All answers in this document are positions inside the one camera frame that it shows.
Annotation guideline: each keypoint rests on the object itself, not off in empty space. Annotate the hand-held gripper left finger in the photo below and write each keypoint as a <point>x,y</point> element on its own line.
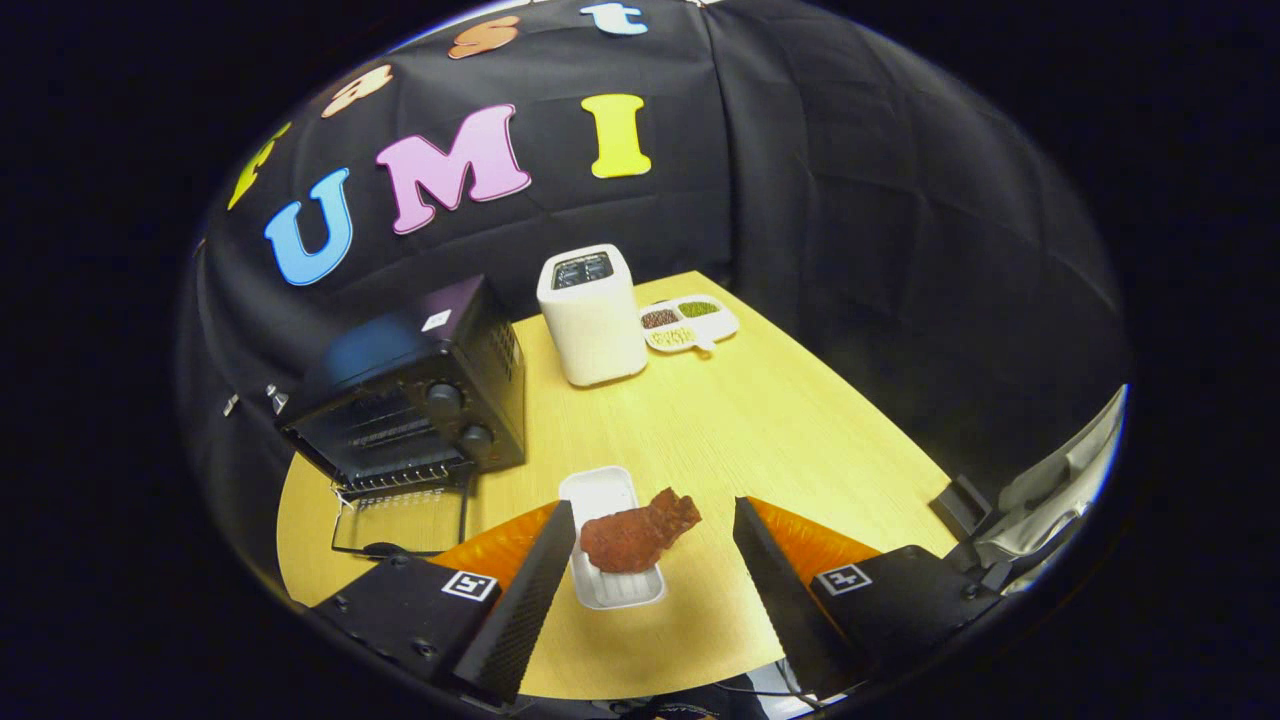
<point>525,600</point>

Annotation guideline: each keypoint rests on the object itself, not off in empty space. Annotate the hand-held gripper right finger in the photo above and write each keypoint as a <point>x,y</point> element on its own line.
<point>780,590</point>

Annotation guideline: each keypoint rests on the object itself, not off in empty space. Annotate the red meat slice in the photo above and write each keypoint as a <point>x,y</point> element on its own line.
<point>630,540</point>

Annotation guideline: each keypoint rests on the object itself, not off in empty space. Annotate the black toaster oven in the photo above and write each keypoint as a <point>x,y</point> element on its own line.
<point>400,350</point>

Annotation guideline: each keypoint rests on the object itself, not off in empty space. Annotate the white bread toaster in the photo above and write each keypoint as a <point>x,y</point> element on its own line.
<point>595,330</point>

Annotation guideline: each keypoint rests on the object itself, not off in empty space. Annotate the white plastic tray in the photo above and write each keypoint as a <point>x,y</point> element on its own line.
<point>600,495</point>

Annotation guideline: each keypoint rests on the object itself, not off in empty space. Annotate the white divided dish of beans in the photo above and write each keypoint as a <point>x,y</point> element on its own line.
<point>690,325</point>

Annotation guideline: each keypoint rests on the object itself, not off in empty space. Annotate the white cloth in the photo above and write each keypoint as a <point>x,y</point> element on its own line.
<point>1060,490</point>

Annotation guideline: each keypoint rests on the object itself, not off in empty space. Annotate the metal clip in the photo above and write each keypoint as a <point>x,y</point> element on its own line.
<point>230,404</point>

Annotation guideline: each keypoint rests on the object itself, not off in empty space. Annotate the black backdrop cloth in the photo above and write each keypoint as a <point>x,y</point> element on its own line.
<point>850,200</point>

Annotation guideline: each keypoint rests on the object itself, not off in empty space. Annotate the black bracket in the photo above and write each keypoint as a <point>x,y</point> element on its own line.
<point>962,505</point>

